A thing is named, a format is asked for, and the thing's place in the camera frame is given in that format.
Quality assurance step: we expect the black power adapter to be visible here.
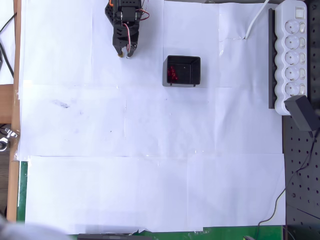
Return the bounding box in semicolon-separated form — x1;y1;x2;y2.
284;94;318;133

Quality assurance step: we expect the thin black cable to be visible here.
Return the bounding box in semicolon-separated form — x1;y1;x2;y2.
254;131;320;240

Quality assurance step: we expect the black flat device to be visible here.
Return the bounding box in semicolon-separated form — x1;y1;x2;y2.
77;233;153;240

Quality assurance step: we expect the metal clamp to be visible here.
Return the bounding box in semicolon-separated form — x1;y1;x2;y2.
0;126;20;152

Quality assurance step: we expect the white power strip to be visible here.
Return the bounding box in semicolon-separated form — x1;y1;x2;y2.
274;0;308;116

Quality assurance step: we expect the white power cable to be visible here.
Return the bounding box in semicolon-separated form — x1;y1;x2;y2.
244;0;272;40

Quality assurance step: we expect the dark ribbed panel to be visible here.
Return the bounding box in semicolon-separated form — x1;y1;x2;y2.
0;147;13;216

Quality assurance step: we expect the white paper covering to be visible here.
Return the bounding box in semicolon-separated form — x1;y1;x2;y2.
16;0;288;236

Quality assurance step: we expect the grey blurred object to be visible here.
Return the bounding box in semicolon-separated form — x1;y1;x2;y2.
0;214;67;240

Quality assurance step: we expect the black pegboard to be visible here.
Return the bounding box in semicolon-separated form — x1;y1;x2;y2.
281;0;320;240

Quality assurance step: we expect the black open box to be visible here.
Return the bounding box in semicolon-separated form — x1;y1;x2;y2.
162;55;202;88

